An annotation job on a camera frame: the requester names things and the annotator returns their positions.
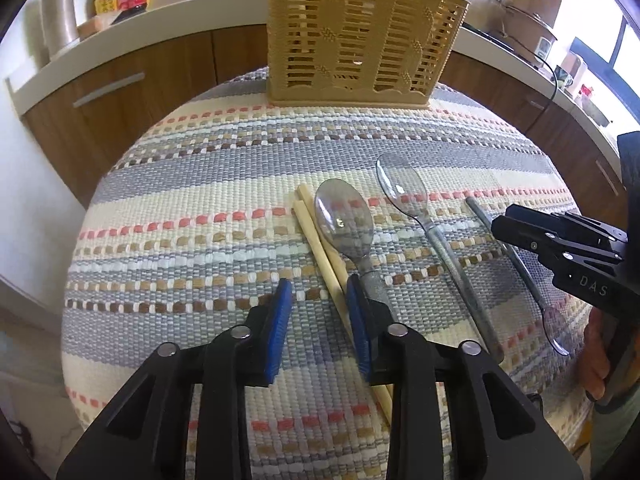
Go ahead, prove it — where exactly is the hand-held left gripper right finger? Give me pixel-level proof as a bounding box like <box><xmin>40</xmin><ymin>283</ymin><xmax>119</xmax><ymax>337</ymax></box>
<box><xmin>346</xmin><ymin>275</ymin><xmax>585</xmax><ymax>480</ymax></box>

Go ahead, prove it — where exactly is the beige rice cooker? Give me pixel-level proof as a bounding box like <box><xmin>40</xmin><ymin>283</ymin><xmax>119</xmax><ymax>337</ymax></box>
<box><xmin>500</xmin><ymin>2</ymin><xmax>558</xmax><ymax>61</ymax></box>

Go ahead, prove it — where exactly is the white kettle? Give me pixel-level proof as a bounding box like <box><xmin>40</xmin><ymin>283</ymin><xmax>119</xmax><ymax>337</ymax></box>
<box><xmin>560</xmin><ymin>52</ymin><xmax>588</xmax><ymax>91</ymax></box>

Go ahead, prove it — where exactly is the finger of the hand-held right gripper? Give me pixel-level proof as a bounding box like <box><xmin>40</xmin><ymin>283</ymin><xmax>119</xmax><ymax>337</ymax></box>
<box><xmin>505</xmin><ymin>205</ymin><xmax>628</xmax><ymax>256</ymax></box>
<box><xmin>492</xmin><ymin>216</ymin><xmax>621</xmax><ymax>271</ymax></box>

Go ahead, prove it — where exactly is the striped woven mat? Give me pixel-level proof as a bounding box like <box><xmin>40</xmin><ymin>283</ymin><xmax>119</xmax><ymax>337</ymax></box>
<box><xmin>61</xmin><ymin>67</ymin><xmax>593</xmax><ymax>480</ymax></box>

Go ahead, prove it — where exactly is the wooden base cabinet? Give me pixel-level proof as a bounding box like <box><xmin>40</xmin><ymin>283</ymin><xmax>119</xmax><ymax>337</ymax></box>
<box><xmin>20</xmin><ymin>25</ymin><xmax>631</xmax><ymax>211</ymax></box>

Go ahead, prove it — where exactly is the steel thermos flask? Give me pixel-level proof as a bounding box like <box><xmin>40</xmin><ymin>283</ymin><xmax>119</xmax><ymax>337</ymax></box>
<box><xmin>40</xmin><ymin>0</ymin><xmax>81</xmax><ymax>58</ymax></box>

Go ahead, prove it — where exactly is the window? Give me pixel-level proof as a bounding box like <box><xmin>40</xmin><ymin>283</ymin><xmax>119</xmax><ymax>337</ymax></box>
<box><xmin>565</xmin><ymin>10</ymin><xmax>640</xmax><ymax>126</ymax></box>

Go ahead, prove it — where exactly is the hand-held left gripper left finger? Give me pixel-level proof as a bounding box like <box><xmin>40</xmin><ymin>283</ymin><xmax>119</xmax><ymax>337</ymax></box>
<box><xmin>56</xmin><ymin>278</ymin><xmax>294</xmax><ymax>480</ymax></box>

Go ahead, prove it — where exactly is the person's right hand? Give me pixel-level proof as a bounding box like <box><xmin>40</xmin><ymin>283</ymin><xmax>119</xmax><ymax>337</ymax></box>
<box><xmin>582</xmin><ymin>310</ymin><xmax>609</xmax><ymax>401</ymax></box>

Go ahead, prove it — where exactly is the long metal cabinet handle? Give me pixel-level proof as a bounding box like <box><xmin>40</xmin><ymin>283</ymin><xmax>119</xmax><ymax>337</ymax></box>
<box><xmin>72</xmin><ymin>72</ymin><xmax>146</xmax><ymax>108</ymax></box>

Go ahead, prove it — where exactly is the black power cable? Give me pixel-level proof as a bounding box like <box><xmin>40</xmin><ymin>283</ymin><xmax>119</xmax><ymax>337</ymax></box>
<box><xmin>530</xmin><ymin>55</ymin><xmax>559</xmax><ymax>126</ymax></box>

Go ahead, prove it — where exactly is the wooden block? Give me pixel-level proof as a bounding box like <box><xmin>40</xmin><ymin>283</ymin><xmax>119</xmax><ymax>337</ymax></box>
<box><xmin>77</xmin><ymin>12</ymin><xmax>118</xmax><ymax>38</ymax></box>

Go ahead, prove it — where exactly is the person's grey-green clothing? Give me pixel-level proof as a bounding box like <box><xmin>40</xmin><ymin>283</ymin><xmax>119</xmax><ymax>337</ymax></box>
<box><xmin>592</xmin><ymin>385</ymin><xmax>640</xmax><ymax>480</ymax></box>

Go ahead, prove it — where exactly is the yellow plastic utensil basket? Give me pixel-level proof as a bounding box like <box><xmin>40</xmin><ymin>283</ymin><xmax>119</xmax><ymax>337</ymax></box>
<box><xmin>265</xmin><ymin>0</ymin><xmax>471</xmax><ymax>110</ymax></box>

